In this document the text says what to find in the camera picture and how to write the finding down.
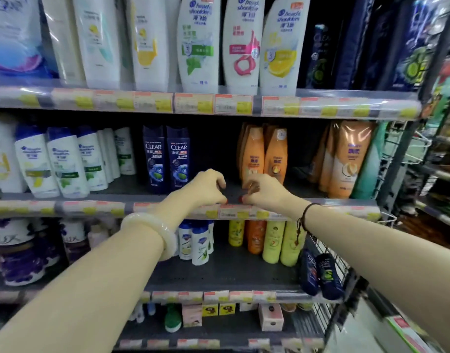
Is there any neighbouring goods shelf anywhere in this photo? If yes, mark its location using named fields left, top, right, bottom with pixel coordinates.
left=401, top=40, right=450, bottom=250

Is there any blue and white refill pack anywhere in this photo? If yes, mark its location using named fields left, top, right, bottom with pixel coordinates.
left=0, top=0, right=59, bottom=79

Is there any small navy bottle green print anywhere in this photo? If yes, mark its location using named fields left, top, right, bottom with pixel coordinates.
left=315, top=253, right=345, bottom=301

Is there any white jade bangle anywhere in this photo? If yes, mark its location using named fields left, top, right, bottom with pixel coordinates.
left=120, top=212, right=179, bottom=262

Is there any green cap bottle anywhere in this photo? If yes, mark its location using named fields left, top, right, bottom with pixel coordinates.
left=164, top=304, right=183, bottom=333

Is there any black shampoo bottle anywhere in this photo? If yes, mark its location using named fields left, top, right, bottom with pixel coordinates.
left=305, top=22, right=344, bottom=89

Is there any white bottle purple print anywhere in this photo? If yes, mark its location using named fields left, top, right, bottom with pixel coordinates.
left=59, top=218, right=89, bottom=262

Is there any yellow-green bottle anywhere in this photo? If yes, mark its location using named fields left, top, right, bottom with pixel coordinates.
left=280, top=221, right=308, bottom=267
left=262, top=220, right=286, bottom=265

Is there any price label strip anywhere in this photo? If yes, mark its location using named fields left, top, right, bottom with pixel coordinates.
left=0, top=290, right=284, bottom=305
left=116, top=337, right=325, bottom=351
left=0, top=85, right=423, bottom=122
left=0, top=199, right=382, bottom=223

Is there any dark blue shampoo bottle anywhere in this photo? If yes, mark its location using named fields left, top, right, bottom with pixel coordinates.
left=166, top=126, right=191, bottom=191
left=142, top=125, right=167, bottom=193

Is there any person's right hand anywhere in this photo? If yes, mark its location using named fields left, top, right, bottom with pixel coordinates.
left=241, top=174, right=304, bottom=220

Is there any small yellow bottle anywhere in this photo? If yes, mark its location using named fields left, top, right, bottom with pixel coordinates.
left=228, top=220, right=246, bottom=248

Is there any white and purple tub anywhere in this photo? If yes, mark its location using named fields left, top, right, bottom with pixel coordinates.
left=0, top=218, right=35, bottom=247

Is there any small blue-capped white bottle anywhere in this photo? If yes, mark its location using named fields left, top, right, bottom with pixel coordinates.
left=178, top=220, right=193, bottom=261
left=191, top=220, right=211, bottom=266

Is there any brown cord bracelet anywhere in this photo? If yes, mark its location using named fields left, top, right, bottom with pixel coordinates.
left=296, top=203, right=322, bottom=247

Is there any white shampoo bottle lemon label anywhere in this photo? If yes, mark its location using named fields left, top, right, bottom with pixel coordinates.
left=259, top=0, right=312, bottom=97

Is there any person's left forearm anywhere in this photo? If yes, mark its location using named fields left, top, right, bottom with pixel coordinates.
left=0, top=199, right=189, bottom=353

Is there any slim white shampoo bottle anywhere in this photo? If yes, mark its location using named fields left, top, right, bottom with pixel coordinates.
left=97, top=128, right=121, bottom=184

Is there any dark blue bottle green print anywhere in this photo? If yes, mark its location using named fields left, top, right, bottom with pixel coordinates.
left=391, top=0, right=448, bottom=92

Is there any white bottle yellow green print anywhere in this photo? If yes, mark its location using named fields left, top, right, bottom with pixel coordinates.
left=71, top=0, right=122, bottom=89

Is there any grey metal shelving unit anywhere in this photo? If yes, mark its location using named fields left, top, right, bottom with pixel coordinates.
left=0, top=0, right=450, bottom=353

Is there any black wire side basket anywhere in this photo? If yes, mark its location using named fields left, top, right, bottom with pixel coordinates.
left=305, top=234, right=360, bottom=344

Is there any plain white shampoo bottle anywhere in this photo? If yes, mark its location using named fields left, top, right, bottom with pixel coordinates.
left=40, top=0, right=86, bottom=86

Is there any small white bottle green label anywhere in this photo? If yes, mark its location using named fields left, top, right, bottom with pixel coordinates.
left=114, top=126, right=137, bottom=176

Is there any white shampoo bottle pink label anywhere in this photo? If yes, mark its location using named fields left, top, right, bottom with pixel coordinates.
left=222, top=0, right=266, bottom=96

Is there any orange shampoo bottle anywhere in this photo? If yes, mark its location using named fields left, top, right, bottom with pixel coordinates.
left=263, top=125, right=289, bottom=185
left=237, top=123, right=265, bottom=189

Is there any person's left hand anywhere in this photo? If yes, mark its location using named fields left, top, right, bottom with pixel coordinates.
left=170, top=168, right=229, bottom=218

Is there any white shampoo bottle green label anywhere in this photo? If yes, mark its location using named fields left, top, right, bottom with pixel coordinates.
left=176, top=0, right=222, bottom=94

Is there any dark navy shampoo bottle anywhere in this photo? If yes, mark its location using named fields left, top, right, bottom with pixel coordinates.
left=334, top=0, right=375, bottom=90

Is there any blue-capped white bottle yellow label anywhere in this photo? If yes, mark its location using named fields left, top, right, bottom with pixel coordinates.
left=14, top=124, right=61, bottom=199

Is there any pale pink box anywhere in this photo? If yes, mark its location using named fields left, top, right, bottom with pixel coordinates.
left=181, top=303, right=203, bottom=328

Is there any white wire hook rack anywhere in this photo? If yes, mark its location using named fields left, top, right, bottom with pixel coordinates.
left=384, top=120, right=433, bottom=166

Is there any pink soap box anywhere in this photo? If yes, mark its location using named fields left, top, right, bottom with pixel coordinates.
left=257, top=303, right=285, bottom=332

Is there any large white bottle yellow print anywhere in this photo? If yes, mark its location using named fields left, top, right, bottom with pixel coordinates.
left=0, top=114, right=27, bottom=194

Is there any person's right forearm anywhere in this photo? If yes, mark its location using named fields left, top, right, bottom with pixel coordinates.
left=298, top=203, right=450, bottom=353

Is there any green and red package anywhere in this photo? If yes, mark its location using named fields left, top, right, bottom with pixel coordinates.
left=423, top=58, right=450, bottom=125

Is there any blue-capped white bottle green label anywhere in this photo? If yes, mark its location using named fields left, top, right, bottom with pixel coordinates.
left=76, top=126, right=109, bottom=192
left=46, top=127, right=90, bottom=199

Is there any small orange bottle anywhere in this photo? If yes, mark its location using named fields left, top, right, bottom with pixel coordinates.
left=246, top=220, right=267, bottom=255

